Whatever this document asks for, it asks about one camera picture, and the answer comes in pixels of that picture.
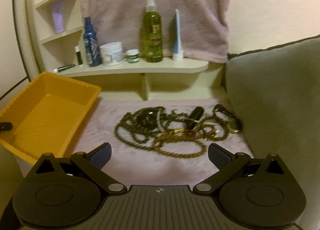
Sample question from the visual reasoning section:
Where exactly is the yellow plastic tray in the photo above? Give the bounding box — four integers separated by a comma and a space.
1, 72, 101, 164

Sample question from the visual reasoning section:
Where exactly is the brown bead necklace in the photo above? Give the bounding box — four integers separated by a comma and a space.
152, 129, 230, 160

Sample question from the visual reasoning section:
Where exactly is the dark green bead necklace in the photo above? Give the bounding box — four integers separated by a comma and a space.
114, 106, 176, 149

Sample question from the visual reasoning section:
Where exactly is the black watch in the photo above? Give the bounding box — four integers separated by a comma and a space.
136, 110, 157, 130

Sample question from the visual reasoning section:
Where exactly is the black white pen tube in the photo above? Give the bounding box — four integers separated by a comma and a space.
53, 64, 75, 73

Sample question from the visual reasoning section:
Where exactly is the grey cushion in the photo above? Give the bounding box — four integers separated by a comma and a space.
226, 36, 319, 229

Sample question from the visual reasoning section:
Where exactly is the cream corner shelf unit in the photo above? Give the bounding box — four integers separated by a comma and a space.
27, 0, 213, 100

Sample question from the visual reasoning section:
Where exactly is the black white lip balm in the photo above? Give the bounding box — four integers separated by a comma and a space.
74, 45, 83, 66

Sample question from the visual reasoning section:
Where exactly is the white cream jar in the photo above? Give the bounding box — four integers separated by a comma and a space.
100, 41, 123, 66

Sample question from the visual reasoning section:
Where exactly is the blue spray bottle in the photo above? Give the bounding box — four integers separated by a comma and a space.
84, 17, 102, 67

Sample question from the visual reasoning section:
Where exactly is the small green-label jar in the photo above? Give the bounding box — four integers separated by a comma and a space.
126, 49, 139, 63

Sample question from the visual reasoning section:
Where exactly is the blue white tube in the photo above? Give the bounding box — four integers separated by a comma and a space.
172, 9, 183, 61

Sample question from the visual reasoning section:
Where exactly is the purple tube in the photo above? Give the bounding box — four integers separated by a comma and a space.
50, 0, 65, 33

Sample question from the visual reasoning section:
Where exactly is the green oil spray bottle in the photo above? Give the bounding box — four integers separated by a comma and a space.
143, 0, 163, 63

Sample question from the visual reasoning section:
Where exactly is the pink hanging towel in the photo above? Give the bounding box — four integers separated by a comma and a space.
80, 0, 229, 63

